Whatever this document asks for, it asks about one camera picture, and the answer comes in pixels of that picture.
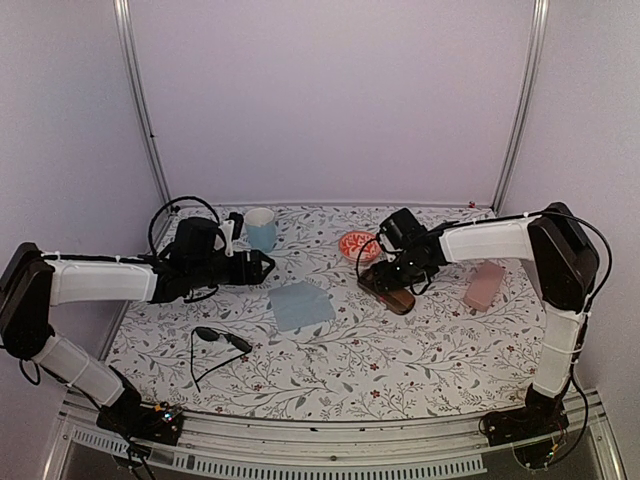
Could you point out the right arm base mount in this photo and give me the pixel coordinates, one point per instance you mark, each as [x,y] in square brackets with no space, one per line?
[540,416]

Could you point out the brown striped glasses case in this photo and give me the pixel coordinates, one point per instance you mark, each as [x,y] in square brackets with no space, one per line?
[387,290]

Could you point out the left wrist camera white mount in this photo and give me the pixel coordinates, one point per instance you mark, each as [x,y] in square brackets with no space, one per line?
[231,229]

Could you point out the red patterned small bowl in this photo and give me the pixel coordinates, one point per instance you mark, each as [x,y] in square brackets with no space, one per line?
[359,246]

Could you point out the black sunglasses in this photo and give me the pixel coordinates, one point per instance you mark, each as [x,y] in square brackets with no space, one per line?
[210,335]

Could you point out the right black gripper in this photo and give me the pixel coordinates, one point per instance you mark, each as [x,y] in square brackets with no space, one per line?
[386,280]

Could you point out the aluminium frame post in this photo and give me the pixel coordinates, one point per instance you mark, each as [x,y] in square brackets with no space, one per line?
[532,63]
[124,26]

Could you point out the right aluminium frame post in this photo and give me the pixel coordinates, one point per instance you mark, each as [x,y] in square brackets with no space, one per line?
[532,63]

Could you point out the blue cleaning cloth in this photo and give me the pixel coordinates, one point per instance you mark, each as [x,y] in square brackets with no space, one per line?
[300,305]

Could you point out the left aluminium frame post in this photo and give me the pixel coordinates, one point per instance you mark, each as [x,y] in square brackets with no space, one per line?
[124,26]

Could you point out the floral patterned table mat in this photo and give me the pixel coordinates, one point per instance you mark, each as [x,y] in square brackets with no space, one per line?
[443,358]

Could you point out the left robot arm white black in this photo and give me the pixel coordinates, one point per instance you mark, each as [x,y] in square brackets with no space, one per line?
[201,256]

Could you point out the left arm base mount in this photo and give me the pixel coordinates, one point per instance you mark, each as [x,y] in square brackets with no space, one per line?
[130,418]

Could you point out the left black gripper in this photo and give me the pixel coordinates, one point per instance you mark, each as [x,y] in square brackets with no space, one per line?
[242,277]

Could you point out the light blue paper cup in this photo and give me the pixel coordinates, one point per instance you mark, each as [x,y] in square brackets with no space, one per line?
[260,227]

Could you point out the pink translucent plastic cup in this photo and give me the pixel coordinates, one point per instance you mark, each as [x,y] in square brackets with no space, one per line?
[484,285]

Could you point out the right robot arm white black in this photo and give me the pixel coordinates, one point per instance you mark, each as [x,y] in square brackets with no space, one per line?
[554,240]

